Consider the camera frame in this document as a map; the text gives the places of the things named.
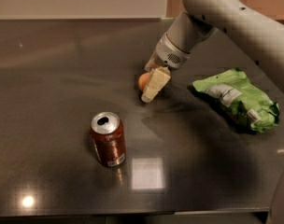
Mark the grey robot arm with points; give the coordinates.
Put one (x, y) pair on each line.
(261, 38)

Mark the orange fruit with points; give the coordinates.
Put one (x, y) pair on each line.
(143, 81)

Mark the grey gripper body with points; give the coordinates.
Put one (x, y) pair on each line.
(168, 54)

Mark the green chip bag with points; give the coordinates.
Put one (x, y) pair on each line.
(245, 104)

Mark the red coke can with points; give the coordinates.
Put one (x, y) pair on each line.
(108, 139)

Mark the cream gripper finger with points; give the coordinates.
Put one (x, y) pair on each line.
(154, 62)
(158, 78)

